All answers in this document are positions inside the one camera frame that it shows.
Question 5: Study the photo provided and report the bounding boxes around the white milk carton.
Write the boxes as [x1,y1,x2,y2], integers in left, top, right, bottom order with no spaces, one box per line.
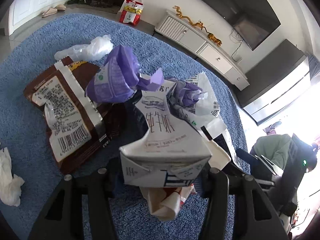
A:
[120,73,231,188]

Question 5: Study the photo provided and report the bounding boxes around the purple wrapper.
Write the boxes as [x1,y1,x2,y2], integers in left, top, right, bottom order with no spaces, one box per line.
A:
[86,45,164,103]
[167,77,211,119]

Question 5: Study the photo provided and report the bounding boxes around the clear plastic bag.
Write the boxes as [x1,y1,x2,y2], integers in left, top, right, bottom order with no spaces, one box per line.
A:
[54,35,113,62]

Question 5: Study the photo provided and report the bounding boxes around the white crumpled tissue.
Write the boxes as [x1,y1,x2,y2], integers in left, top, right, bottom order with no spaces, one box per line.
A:
[0,147,24,207]

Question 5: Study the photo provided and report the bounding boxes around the person in green shirt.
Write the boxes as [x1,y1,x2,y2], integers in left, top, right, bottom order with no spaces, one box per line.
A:
[236,134,318,216]

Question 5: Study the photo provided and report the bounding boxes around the brown snack bag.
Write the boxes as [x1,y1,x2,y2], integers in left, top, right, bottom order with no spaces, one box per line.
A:
[23,57,111,174]

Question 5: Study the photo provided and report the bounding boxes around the crumpled paper cup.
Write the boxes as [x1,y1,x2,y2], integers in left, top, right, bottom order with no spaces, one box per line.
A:
[140,184,196,221]

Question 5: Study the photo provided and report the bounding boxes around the grey refrigerator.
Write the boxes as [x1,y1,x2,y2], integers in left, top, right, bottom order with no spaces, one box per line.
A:
[236,40,310,125]

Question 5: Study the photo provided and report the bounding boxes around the blue shaggy rug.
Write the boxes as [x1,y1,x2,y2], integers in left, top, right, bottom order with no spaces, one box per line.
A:
[0,13,251,240]

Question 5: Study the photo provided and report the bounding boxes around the golden tiger figurine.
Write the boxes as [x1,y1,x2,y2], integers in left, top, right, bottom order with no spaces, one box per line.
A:
[207,33,222,47]

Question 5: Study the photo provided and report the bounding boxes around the golden dragon figurine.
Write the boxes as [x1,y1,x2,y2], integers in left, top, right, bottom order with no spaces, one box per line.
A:
[172,5,204,30]

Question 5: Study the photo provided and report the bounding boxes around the beige slipper pair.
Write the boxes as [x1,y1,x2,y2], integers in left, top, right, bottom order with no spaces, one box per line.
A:
[42,4,66,18]

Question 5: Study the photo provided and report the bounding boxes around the white TV cabinet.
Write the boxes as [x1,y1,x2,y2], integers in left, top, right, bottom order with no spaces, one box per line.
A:
[155,10,249,90]

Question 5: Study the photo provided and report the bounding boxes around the dark shoes by door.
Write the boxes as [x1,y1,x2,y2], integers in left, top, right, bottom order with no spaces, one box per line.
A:
[67,0,120,9]

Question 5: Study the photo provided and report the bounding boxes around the red white gift bag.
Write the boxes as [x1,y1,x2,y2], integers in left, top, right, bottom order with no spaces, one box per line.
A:
[119,0,144,26]

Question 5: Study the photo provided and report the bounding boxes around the white TV cable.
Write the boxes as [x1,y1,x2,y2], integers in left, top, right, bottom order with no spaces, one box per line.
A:
[229,27,245,62]

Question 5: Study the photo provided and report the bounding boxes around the black wall television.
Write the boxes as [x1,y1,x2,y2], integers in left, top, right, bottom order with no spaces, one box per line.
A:
[202,0,280,50]

